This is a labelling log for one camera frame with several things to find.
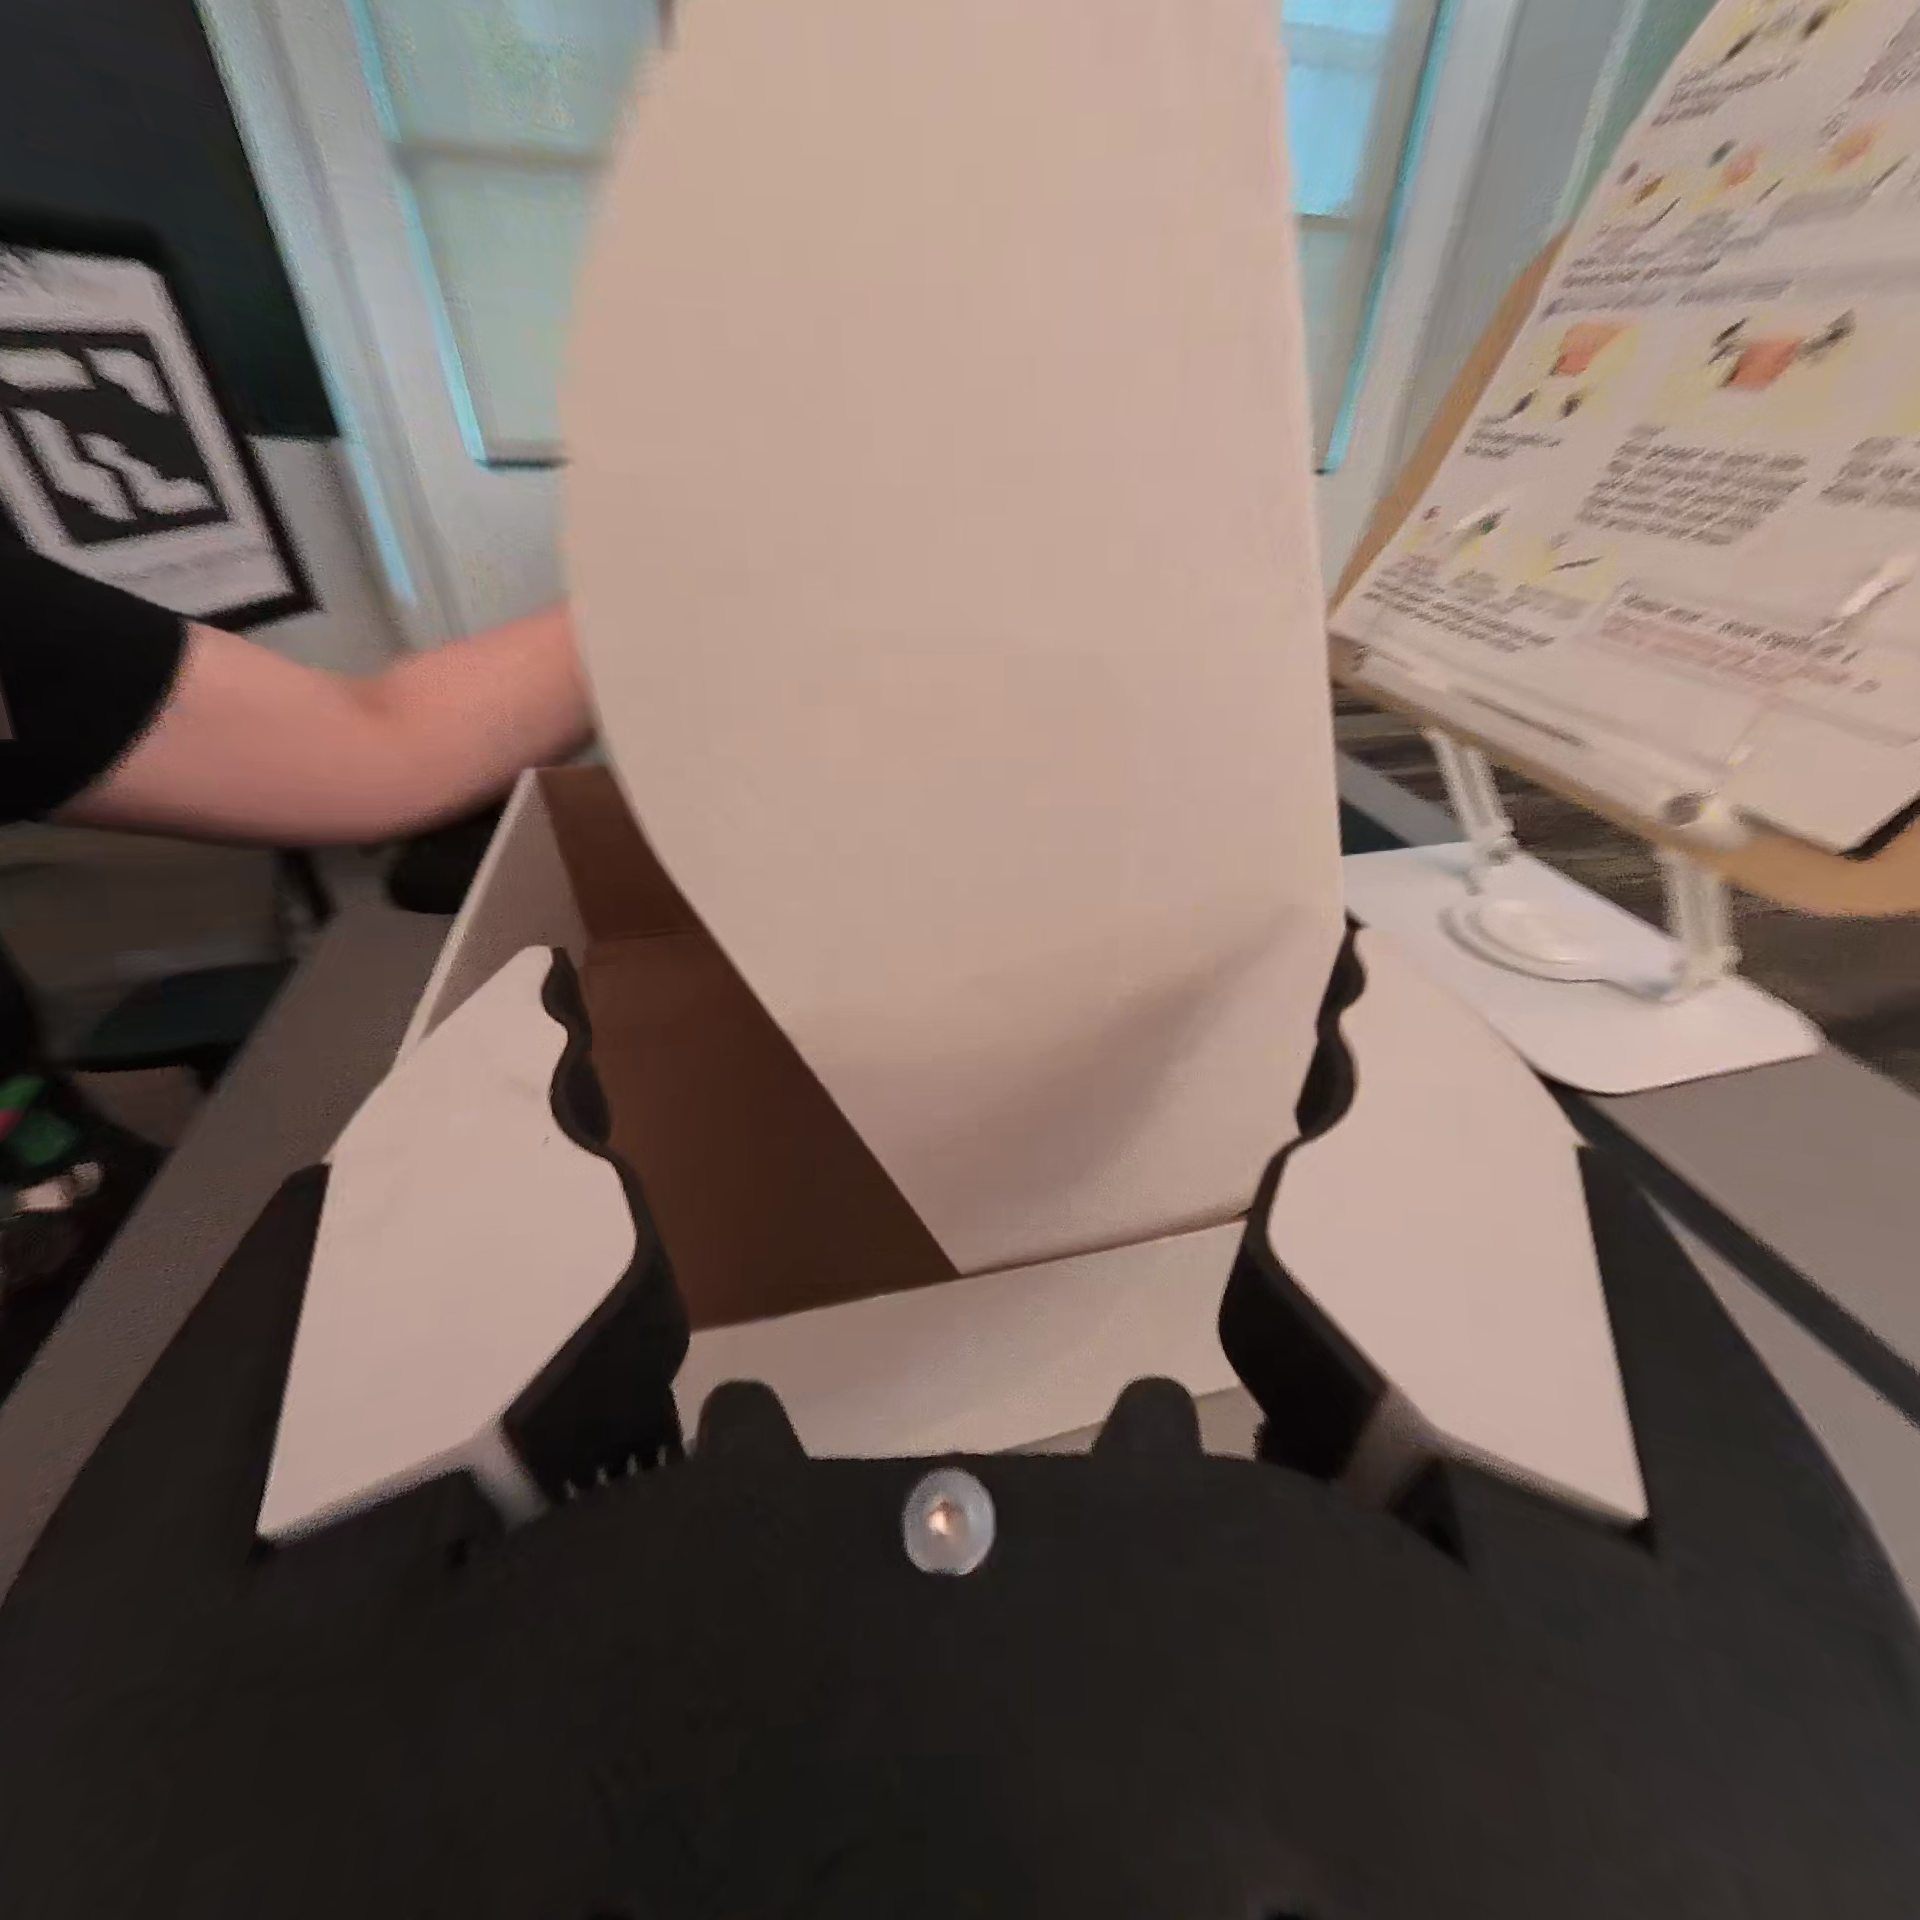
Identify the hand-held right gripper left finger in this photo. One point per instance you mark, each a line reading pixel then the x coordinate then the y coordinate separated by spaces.
pixel 452 1275

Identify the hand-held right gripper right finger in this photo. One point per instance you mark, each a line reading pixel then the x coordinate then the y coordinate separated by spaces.
pixel 1441 1275

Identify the white cardboard box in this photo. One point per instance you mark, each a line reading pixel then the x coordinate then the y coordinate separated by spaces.
pixel 960 599

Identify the person's left forearm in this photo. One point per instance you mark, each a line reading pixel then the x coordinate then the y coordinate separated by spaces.
pixel 329 735

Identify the instruction sheet on stand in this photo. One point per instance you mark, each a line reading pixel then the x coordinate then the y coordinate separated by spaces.
pixel 1636 1042

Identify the person's colourful printed garment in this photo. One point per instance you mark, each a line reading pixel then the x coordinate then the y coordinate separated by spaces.
pixel 37 1142

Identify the person's black shirt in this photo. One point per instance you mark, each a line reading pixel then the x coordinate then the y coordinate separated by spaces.
pixel 76 675

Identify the printed instruction sheet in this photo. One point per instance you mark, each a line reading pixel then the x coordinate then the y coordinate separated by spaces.
pixel 1681 450

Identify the black framed printed sign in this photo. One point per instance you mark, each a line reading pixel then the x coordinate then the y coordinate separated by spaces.
pixel 136 450

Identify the window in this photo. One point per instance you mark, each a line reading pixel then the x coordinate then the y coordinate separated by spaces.
pixel 481 225

